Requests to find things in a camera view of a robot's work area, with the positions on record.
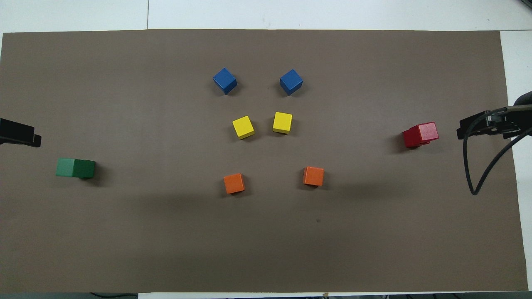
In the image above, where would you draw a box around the orange wooden cube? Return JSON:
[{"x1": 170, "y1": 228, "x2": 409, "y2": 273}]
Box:
[
  {"x1": 223, "y1": 173, "x2": 246, "y2": 195},
  {"x1": 303, "y1": 166, "x2": 325, "y2": 187}
]

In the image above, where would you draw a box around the yellow wooden cube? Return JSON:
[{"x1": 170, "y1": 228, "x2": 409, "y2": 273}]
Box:
[
  {"x1": 272, "y1": 111, "x2": 293, "y2": 135},
  {"x1": 232, "y1": 115, "x2": 255, "y2": 140}
]

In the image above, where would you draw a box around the brown paper table mat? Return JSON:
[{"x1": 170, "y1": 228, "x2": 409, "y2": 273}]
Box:
[{"x1": 0, "y1": 28, "x2": 528, "y2": 293}]

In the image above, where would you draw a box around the blue wooden cube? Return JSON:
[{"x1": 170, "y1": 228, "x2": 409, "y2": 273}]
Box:
[
  {"x1": 279, "y1": 69, "x2": 304, "y2": 96},
  {"x1": 212, "y1": 67, "x2": 238, "y2": 95}
]

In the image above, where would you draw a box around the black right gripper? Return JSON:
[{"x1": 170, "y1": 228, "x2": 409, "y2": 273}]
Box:
[{"x1": 456, "y1": 106, "x2": 532, "y2": 140}]

